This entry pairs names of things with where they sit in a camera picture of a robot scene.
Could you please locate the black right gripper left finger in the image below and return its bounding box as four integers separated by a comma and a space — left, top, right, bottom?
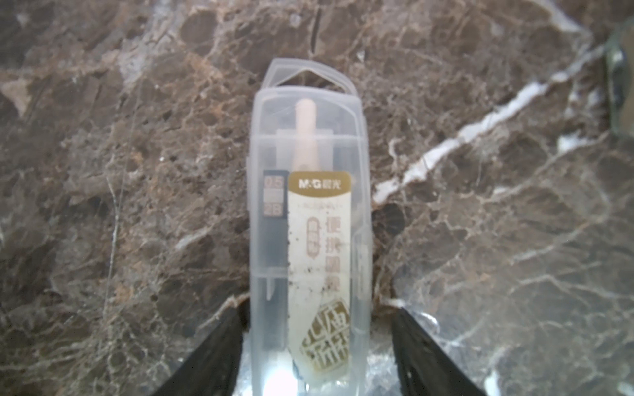
154, 300, 250, 396

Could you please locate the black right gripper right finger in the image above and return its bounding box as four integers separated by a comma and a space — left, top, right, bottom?
391, 308, 485, 396

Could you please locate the clear compass case back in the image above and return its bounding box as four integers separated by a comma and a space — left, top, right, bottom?
247, 58, 373, 395

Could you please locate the small jar black lid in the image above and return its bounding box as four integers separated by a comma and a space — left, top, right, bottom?
604, 16, 633, 139

